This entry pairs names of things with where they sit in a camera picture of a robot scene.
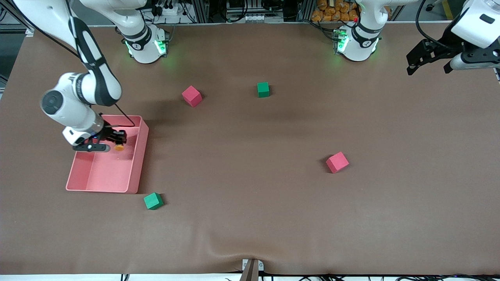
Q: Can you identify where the metal edge bracket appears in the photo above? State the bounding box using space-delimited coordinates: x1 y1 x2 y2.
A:
239 259 264 281

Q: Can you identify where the pink foam cube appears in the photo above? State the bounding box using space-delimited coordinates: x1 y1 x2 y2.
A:
326 151 350 174
182 85 203 108

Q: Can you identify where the pink plastic bin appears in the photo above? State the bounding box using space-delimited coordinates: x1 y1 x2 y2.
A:
66 115 149 194

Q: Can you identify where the white power strip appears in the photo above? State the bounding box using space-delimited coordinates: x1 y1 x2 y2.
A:
154 0 184 16

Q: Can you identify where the orange packaged items pile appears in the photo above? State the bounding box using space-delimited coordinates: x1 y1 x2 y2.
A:
311 0 360 22

